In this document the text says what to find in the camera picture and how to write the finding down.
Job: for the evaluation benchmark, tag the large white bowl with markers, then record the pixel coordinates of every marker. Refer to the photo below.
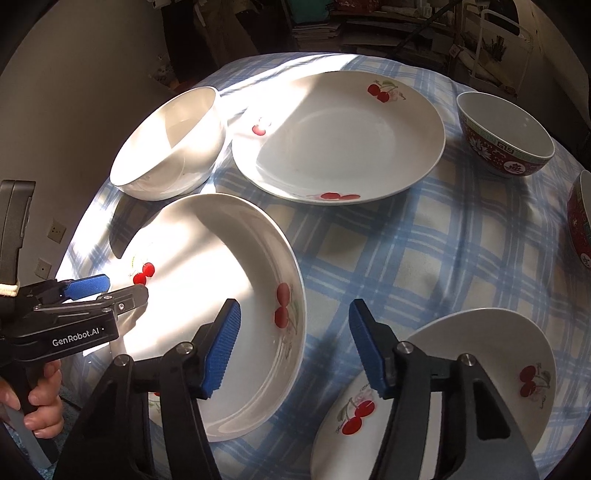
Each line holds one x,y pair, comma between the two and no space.
161,138

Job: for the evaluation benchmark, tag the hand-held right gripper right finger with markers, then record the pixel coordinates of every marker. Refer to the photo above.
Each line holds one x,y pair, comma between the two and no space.
369,350

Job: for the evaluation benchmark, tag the white metal cart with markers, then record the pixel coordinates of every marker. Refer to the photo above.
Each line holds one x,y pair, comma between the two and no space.
503,46

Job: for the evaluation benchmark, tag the red patterned bowl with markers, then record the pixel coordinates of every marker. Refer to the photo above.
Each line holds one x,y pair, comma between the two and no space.
579,221
489,152

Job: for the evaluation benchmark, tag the white cherry-print plate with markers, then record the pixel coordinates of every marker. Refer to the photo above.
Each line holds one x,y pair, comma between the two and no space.
207,286
485,341
337,138

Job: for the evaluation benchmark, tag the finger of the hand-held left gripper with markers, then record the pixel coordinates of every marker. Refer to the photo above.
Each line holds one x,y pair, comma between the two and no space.
87,285
129,300

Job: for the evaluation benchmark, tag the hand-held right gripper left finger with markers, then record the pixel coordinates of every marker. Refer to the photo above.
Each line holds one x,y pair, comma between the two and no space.
224,350

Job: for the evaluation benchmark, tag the stack of books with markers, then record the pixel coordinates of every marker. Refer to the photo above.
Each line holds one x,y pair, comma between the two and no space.
316,34

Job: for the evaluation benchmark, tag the white wall socket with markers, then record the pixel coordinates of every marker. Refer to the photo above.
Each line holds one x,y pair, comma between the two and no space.
56,230
44,268

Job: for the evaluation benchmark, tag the cluttered storage shelf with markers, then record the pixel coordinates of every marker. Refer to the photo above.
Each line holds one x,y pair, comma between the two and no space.
392,23

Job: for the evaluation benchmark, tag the blue plaid bed sheet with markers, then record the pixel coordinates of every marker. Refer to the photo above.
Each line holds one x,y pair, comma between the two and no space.
392,258

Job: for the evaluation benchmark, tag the person's left hand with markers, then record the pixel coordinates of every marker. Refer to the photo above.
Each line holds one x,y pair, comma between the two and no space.
44,397

